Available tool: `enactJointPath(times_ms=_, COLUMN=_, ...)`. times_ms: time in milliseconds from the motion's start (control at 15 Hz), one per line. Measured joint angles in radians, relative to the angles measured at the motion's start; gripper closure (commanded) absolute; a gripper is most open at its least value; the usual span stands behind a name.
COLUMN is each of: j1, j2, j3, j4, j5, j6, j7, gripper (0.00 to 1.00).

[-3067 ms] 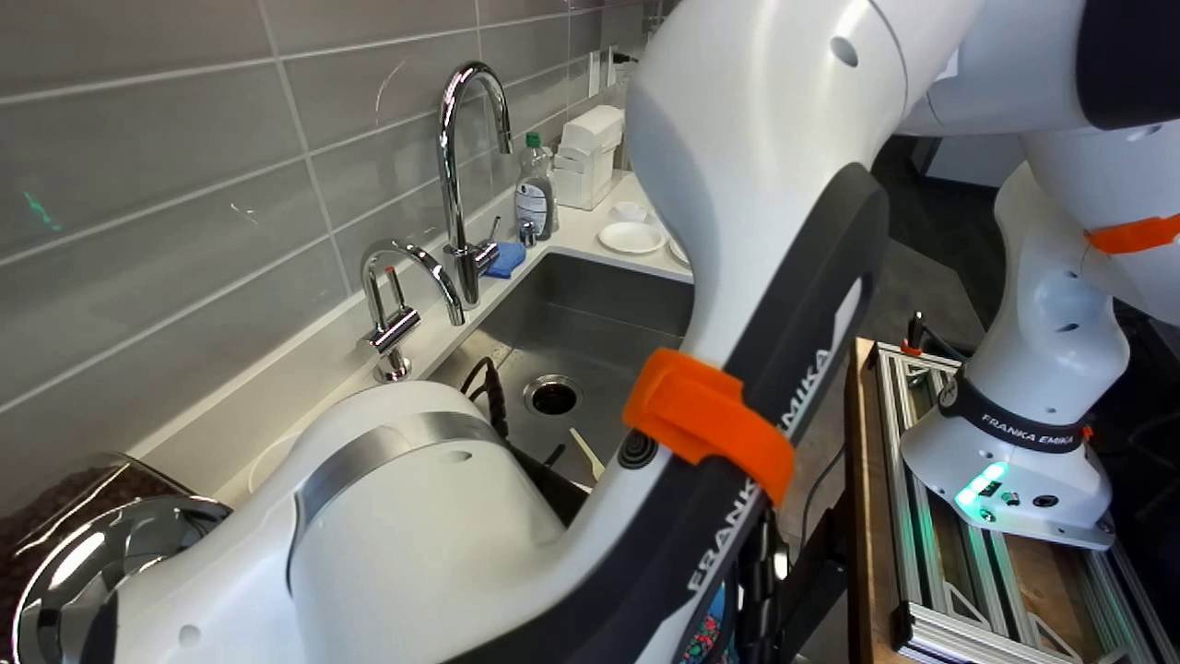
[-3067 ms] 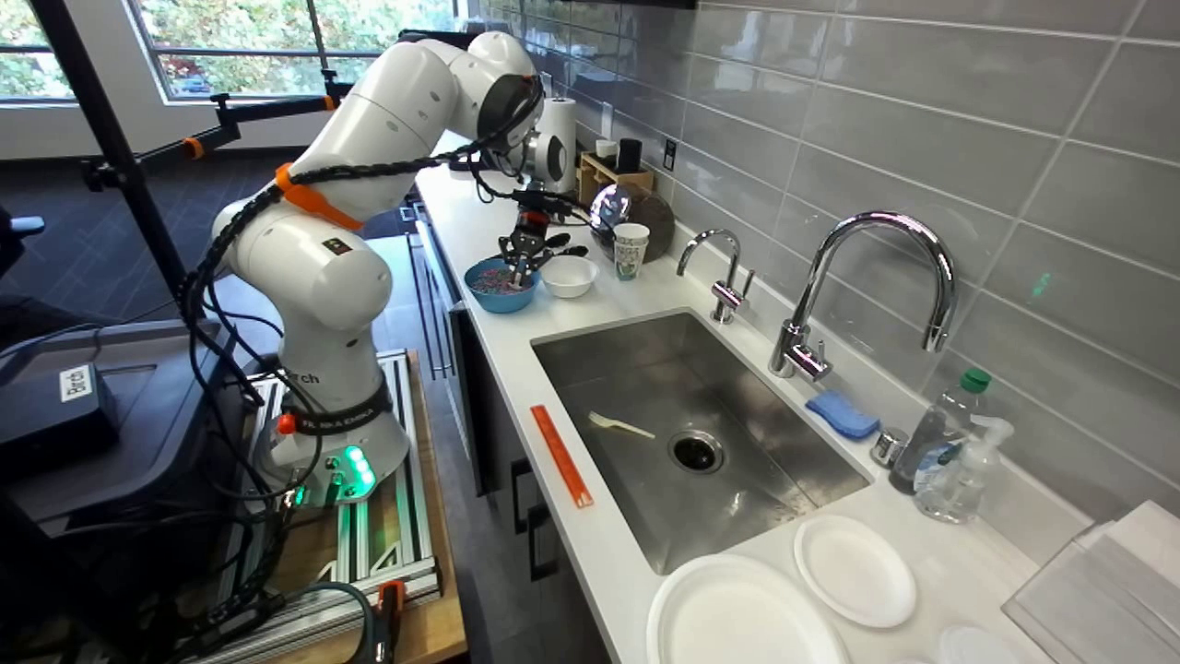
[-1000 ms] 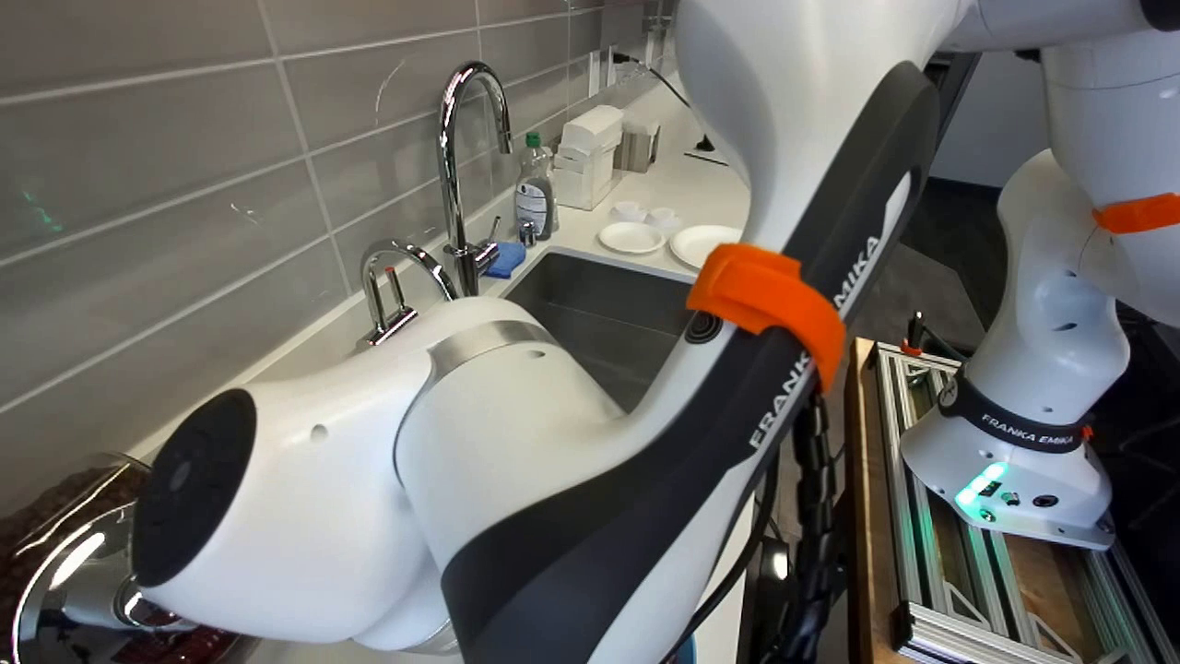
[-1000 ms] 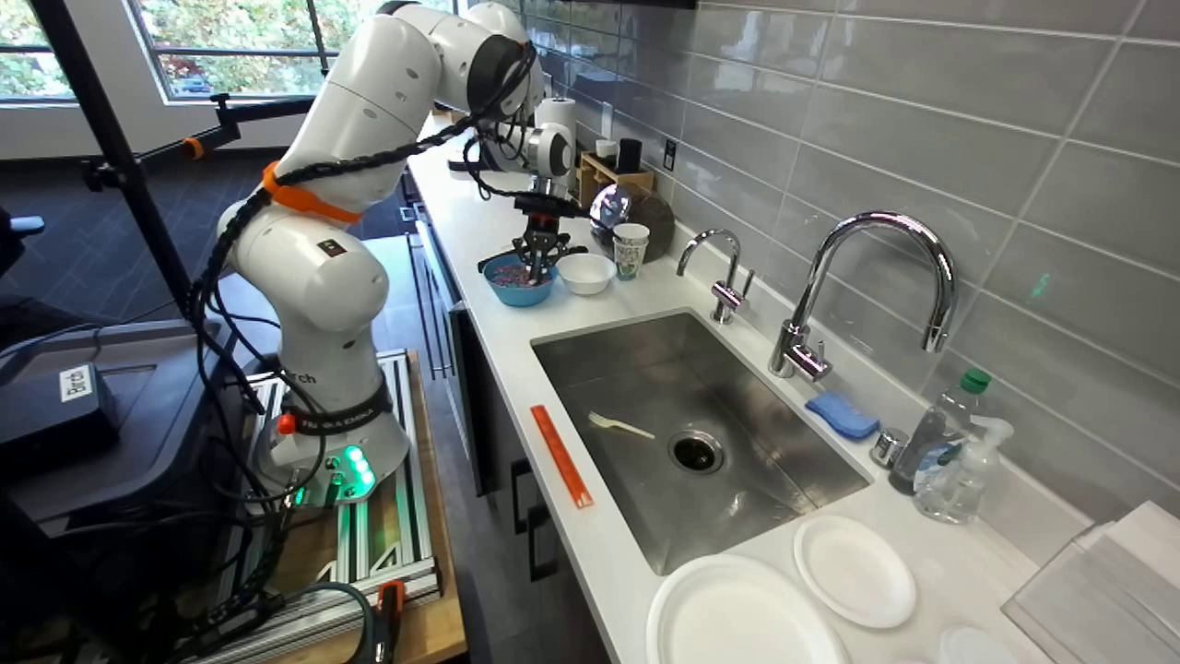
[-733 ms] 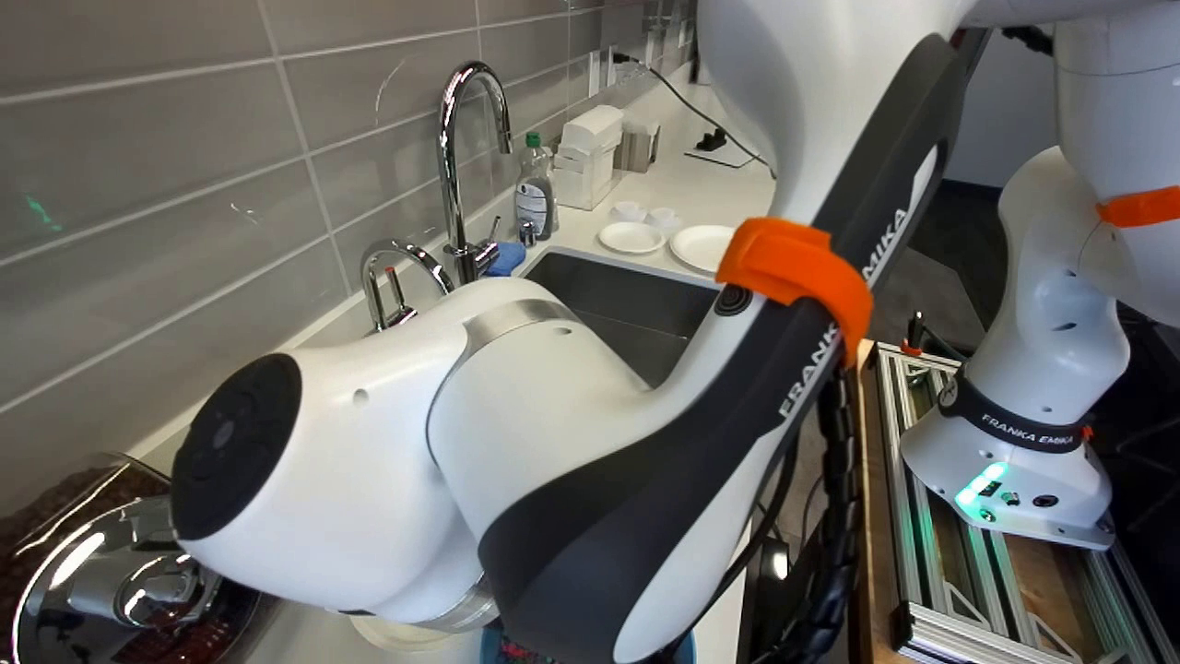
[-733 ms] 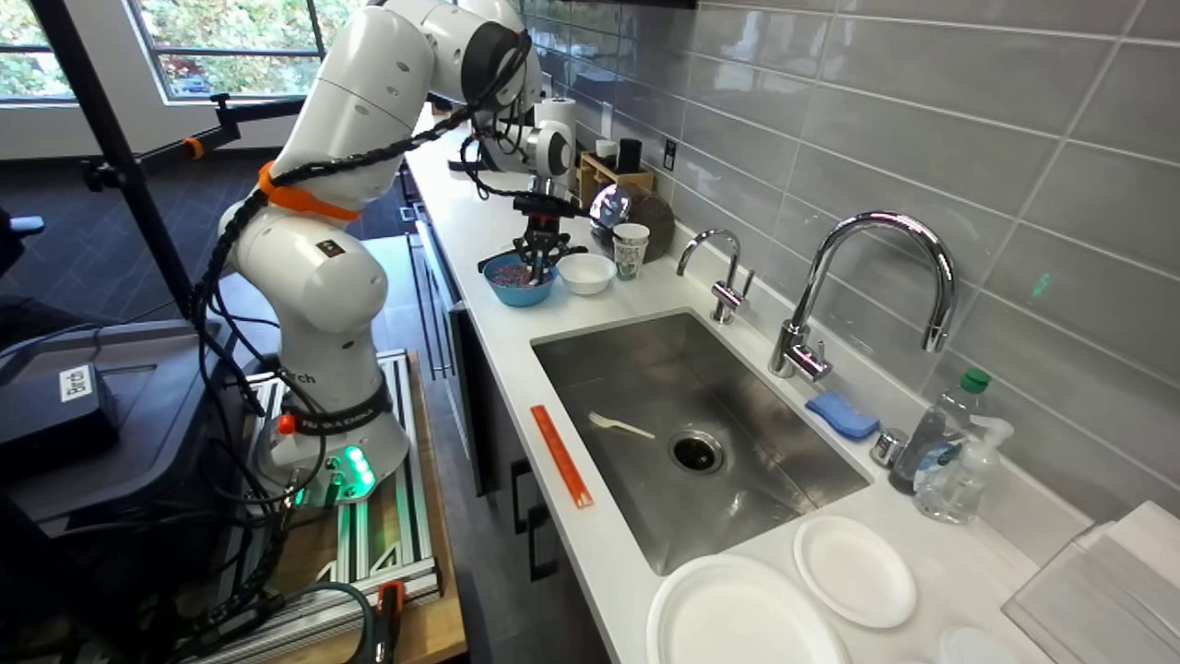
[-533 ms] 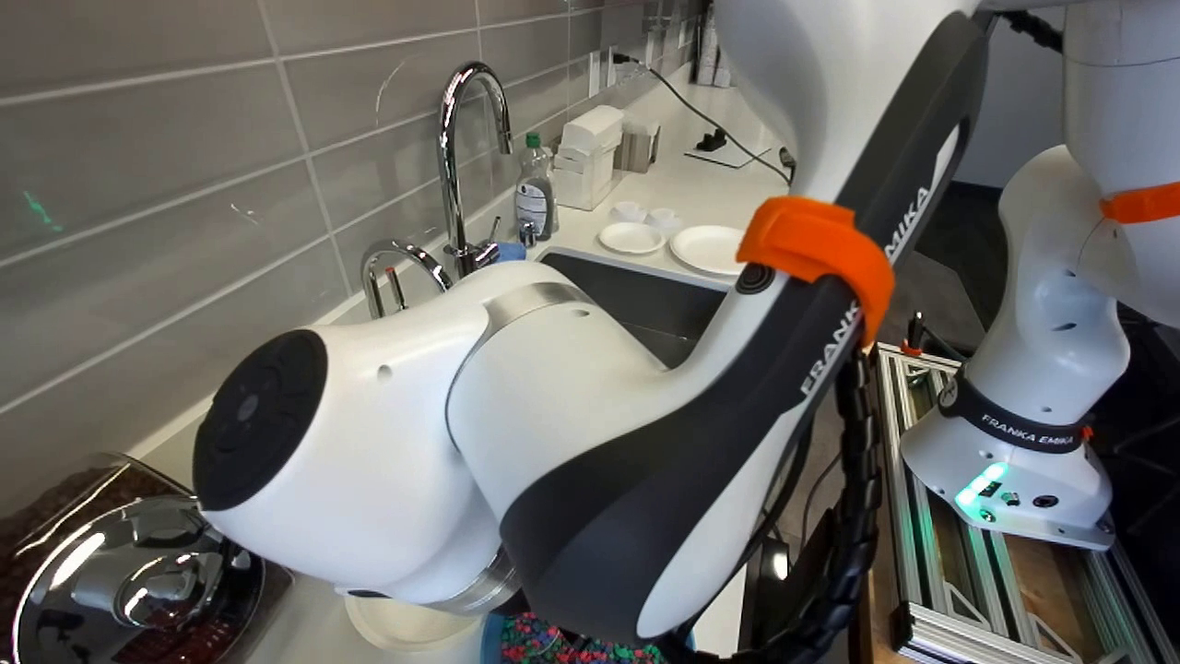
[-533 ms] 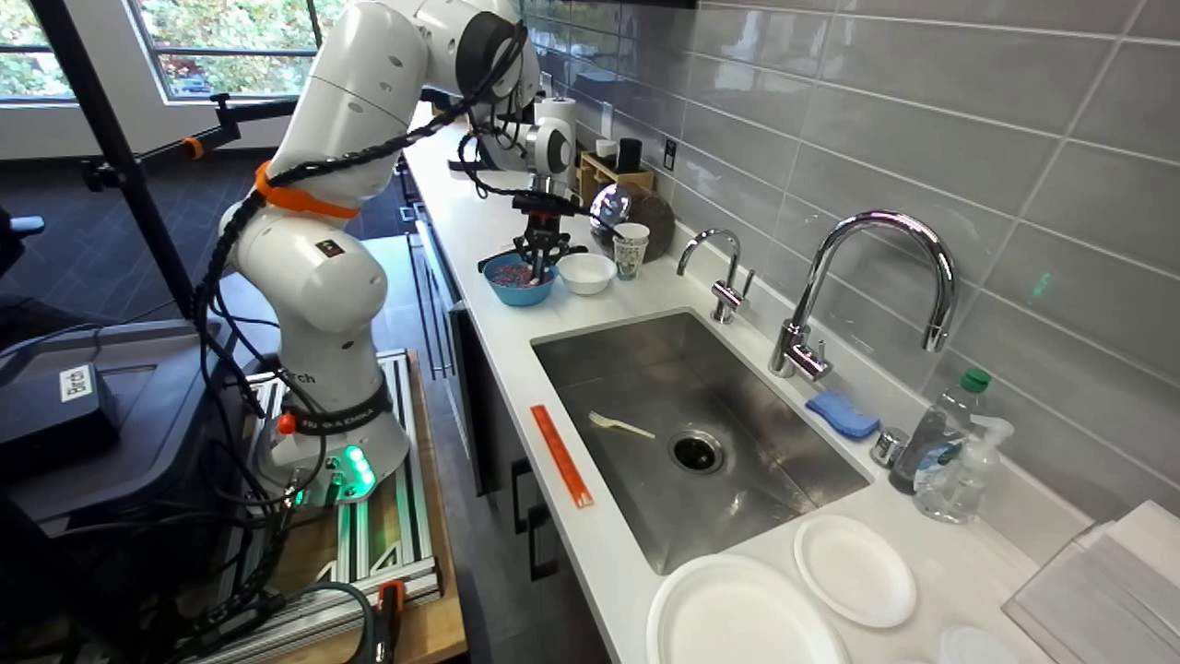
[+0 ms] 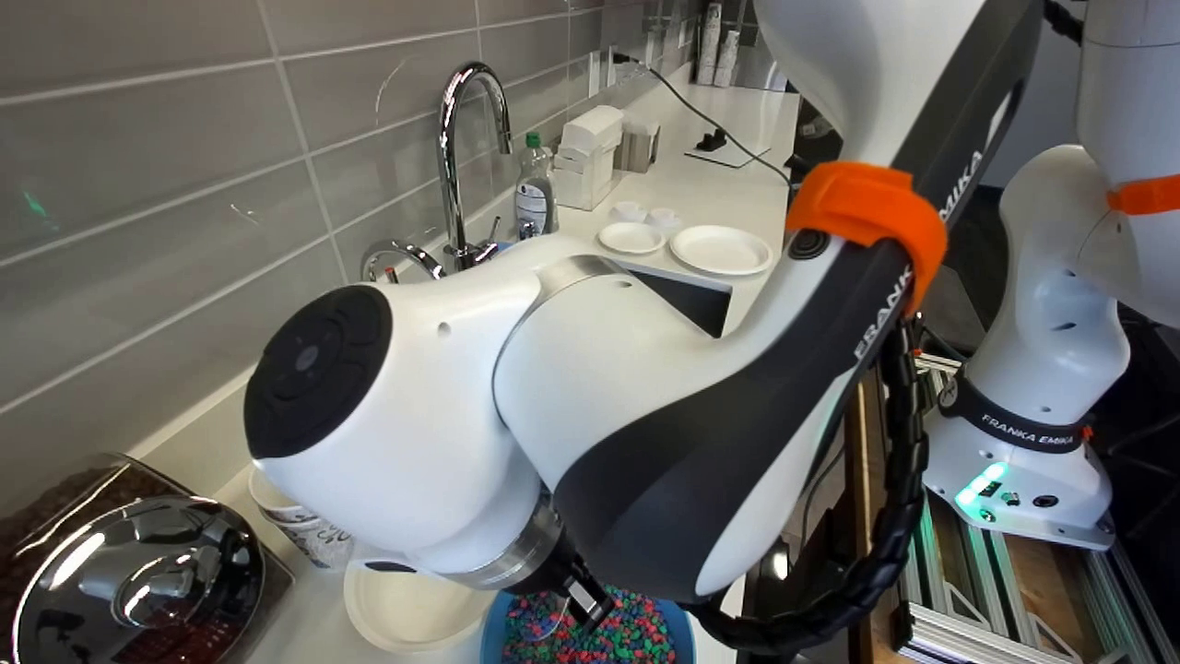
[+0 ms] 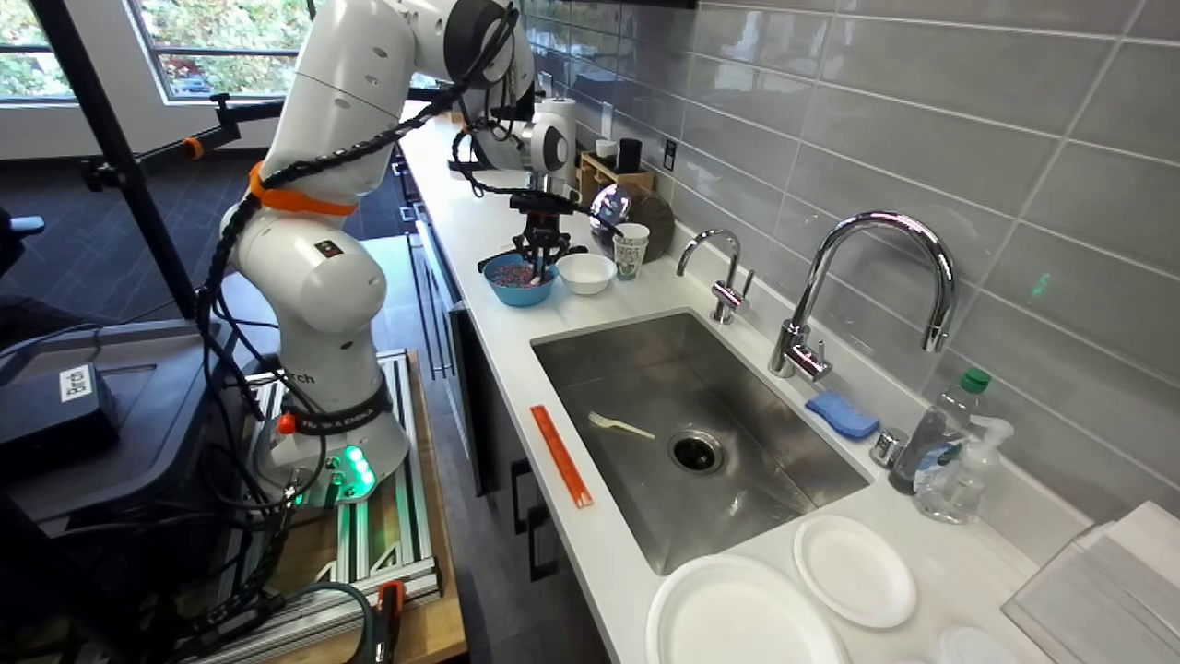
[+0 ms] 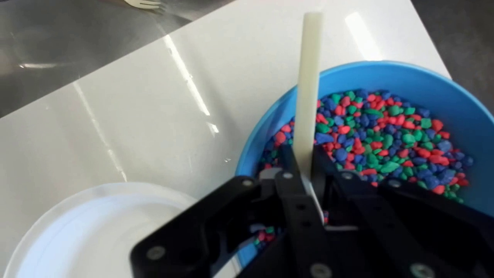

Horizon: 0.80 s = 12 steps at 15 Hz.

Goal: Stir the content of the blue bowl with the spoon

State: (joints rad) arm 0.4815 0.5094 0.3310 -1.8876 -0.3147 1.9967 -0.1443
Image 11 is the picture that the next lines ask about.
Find stainless steel sink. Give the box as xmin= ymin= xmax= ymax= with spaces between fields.
xmin=0 ymin=0 xmax=235 ymax=119

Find blue plastic bowl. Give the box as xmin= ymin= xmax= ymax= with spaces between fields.
xmin=235 ymin=60 xmax=494 ymax=269

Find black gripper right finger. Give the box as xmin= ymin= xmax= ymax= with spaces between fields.
xmin=311 ymin=145 xmax=494 ymax=278

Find white bowl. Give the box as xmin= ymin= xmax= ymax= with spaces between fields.
xmin=2 ymin=181 xmax=245 ymax=278

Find cream plastic spoon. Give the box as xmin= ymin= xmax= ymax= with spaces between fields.
xmin=292 ymin=12 xmax=326 ymax=213

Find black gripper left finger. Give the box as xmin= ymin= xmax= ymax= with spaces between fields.
xmin=130 ymin=145 xmax=331 ymax=278

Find colourful gravel beads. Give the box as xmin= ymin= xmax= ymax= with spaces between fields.
xmin=252 ymin=88 xmax=476 ymax=249

